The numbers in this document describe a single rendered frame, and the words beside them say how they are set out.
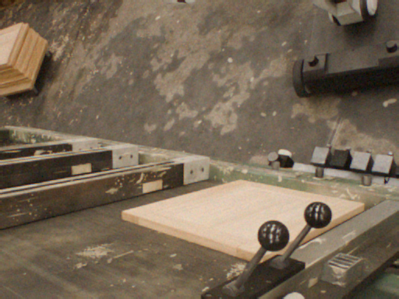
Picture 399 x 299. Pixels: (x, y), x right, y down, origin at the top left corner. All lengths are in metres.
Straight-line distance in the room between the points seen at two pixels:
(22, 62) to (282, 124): 2.48
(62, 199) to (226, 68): 2.06
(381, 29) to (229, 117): 0.91
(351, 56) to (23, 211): 1.79
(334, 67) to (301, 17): 0.64
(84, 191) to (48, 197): 0.10
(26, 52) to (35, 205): 3.31
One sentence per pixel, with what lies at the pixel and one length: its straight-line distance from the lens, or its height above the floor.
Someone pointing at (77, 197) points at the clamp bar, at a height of 1.34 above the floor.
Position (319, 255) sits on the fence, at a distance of 0.80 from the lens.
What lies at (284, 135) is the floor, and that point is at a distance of 2.52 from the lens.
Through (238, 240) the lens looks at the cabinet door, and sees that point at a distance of 0.89.
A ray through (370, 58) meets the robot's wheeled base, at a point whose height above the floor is 0.19.
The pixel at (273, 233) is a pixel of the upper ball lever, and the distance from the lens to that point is 0.54.
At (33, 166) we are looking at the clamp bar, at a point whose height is 1.28.
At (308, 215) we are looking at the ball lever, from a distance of 0.65.
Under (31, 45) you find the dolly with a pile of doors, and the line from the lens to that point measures 4.34.
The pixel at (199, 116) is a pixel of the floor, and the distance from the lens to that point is 2.88.
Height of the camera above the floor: 2.03
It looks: 47 degrees down
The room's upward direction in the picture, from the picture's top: 57 degrees counter-clockwise
